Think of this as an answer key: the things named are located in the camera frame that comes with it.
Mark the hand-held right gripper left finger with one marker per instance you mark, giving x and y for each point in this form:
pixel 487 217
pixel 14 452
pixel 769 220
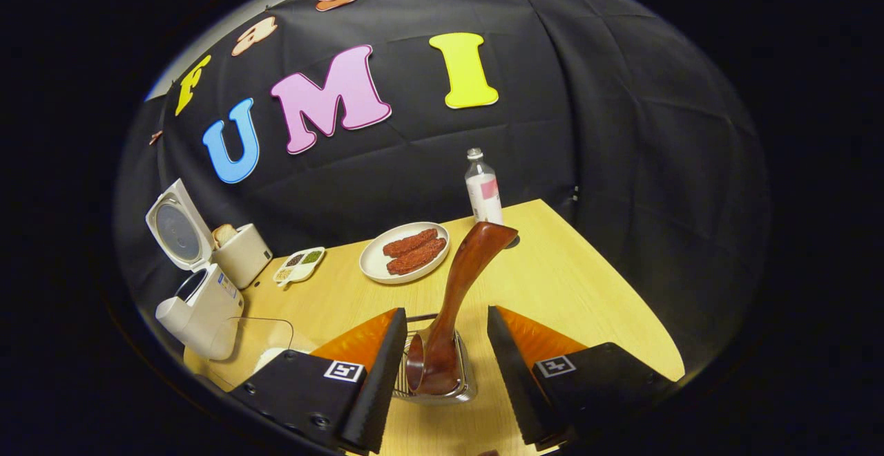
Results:
pixel 383 387

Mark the white toaster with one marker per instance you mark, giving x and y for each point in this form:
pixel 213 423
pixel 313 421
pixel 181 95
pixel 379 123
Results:
pixel 245 257

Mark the white round plate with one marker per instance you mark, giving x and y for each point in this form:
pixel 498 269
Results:
pixel 373 266

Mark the small clear plastic bottle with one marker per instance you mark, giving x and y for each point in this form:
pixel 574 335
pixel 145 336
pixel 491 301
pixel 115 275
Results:
pixel 483 193

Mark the white divided grain dish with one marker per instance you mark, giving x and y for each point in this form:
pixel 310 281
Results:
pixel 298 266

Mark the red meat piece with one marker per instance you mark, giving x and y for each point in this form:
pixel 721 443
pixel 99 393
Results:
pixel 409 242
pixel 418 257

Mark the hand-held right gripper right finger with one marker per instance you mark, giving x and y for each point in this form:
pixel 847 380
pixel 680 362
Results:
pixel 514 380

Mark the white rice cooker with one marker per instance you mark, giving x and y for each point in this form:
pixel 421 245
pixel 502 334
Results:
pixel 207 311

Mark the toasted bread slice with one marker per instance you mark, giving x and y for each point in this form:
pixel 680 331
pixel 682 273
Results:
pixel 224 235

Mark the black round table grommet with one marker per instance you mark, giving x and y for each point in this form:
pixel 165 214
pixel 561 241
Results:
pixel 514 242

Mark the brown wooden spoon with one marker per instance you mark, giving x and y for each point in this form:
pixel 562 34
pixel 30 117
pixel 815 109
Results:
pixel 463 283

